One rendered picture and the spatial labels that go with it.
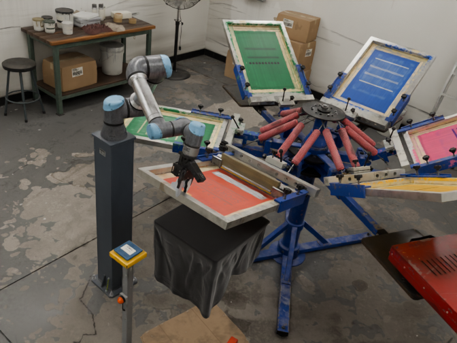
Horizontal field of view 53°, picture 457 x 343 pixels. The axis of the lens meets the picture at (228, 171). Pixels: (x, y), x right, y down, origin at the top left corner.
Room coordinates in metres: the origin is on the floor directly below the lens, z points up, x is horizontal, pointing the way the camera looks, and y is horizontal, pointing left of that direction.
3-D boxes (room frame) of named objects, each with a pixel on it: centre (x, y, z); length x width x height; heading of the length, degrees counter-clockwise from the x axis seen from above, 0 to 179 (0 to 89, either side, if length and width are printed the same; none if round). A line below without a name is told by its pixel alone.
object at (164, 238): (1.82, 0.17, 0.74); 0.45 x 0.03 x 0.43; 56
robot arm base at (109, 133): (2.35, 0.70, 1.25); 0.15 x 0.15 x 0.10
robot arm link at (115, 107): (2.36, 0.69, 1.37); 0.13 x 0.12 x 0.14; 126
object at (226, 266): (1.90, -0.13, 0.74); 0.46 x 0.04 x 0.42; 146
